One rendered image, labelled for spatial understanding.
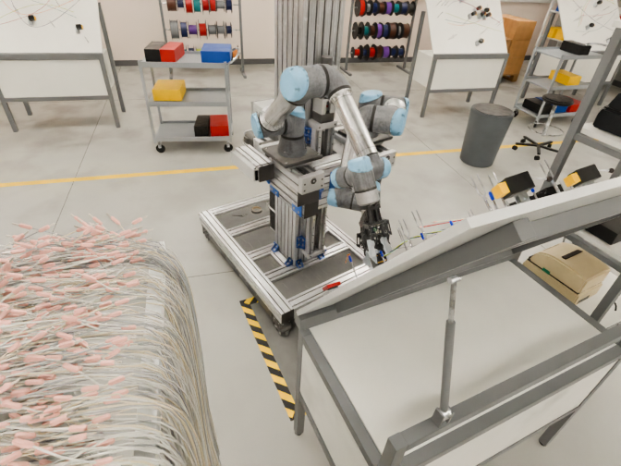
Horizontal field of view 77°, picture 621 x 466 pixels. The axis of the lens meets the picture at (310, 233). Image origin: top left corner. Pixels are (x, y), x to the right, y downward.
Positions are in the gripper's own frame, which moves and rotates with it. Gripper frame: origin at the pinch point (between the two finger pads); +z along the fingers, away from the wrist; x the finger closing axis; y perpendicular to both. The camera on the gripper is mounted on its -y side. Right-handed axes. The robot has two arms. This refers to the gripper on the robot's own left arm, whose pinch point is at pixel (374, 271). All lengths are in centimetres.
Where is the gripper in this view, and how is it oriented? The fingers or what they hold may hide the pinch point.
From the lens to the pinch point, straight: 152.3
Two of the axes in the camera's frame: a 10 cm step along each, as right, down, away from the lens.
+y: -6.6, -2.1, -7.2
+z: -0.3, 9.7, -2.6
